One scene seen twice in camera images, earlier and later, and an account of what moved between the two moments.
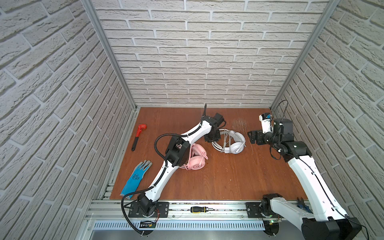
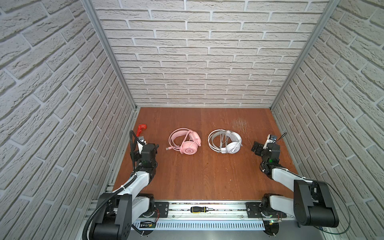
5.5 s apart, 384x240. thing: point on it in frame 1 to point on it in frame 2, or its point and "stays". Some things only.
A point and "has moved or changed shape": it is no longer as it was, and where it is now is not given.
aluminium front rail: (108, 210) stays
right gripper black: (253, 136) to (260, 147)
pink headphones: (197, 158) has moved or changed shape
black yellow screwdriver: (196, 209) stays
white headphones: (231, 142) stays
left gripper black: (209, 139) to (141, 161)
